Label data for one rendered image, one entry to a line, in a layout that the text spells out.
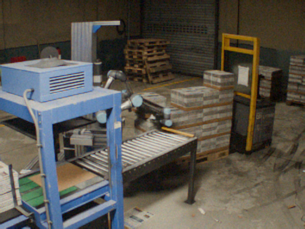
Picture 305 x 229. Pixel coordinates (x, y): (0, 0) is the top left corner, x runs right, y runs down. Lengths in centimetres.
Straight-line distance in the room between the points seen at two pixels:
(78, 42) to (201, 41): 832
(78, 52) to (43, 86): 187
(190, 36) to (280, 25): 335
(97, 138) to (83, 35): 120
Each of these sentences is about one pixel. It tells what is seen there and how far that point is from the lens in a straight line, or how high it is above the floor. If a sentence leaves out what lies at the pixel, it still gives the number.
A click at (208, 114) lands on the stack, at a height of 74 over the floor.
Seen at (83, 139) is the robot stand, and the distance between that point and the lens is 396.
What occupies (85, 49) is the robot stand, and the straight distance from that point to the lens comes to 405.
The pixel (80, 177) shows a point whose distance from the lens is 290.
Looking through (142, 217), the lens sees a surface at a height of 1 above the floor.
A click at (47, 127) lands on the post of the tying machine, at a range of 210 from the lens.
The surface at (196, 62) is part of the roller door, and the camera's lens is 1218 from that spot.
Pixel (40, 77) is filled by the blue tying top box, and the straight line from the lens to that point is 223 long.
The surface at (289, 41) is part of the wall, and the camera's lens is 1075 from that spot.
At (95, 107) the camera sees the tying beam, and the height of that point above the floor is 149.
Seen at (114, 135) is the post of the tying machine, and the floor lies 125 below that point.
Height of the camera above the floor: 208
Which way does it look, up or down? 17 degrees down
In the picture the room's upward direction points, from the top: 1 degrees clockwise
